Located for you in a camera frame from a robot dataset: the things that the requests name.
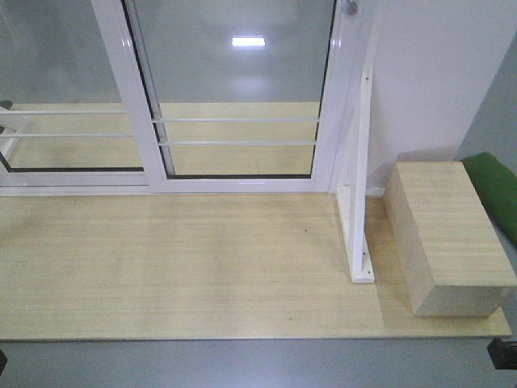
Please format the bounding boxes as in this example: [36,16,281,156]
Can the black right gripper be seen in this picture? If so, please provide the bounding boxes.
[486,338,517,370]

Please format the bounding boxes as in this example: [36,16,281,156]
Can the white door frame post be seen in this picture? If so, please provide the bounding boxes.
[329,1,386,192]

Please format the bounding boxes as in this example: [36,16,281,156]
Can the white sliding glass door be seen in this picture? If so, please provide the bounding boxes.
[92,1,372,193]

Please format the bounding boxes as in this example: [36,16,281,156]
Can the light wooden box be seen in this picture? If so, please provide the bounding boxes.
[384,162,516,317]

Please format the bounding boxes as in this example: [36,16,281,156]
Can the green sandbag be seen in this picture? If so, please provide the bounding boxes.
[461,152,516,246]

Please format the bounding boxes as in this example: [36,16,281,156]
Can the light wooden platform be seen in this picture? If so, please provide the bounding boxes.
[0,101,513,343]

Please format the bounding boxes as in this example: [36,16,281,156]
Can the white wooden support brace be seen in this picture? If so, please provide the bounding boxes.
[336,65,375,284]

